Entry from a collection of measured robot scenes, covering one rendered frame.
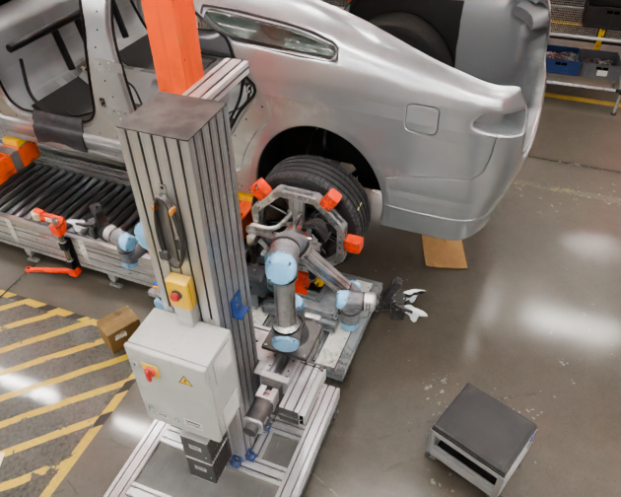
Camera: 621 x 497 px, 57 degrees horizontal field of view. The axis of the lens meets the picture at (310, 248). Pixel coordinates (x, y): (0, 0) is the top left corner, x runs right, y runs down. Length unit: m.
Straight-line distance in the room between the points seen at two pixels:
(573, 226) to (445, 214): 1.90
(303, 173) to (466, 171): 0.84
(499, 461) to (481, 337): 1.10
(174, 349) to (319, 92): 1.57
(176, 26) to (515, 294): 2.80
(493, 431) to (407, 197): 1.28
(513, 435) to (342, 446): 0.89
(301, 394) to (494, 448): 0.99
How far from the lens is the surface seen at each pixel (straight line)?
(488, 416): 3.11
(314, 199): 2.97
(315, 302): 3.65
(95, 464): 3.47
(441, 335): 3.84
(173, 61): 2.76
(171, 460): 3.12
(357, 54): 2.99
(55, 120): 4.39
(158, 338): 2.22
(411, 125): 3.01
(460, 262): 4.35
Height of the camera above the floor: 2.87
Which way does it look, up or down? 41 degrees down
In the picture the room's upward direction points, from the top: 1 degrees counter-clockwise
